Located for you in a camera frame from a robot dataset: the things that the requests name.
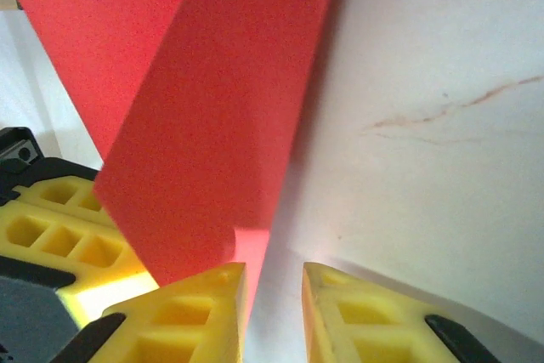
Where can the red paper sheet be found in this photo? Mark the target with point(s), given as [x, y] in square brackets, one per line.
[204, 103]

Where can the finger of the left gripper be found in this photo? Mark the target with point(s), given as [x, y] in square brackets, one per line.
[42, 252]
[34, 195]

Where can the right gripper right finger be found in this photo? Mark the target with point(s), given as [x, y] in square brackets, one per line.
[382, 329]

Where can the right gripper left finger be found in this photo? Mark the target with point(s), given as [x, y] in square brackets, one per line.
[183, 324]

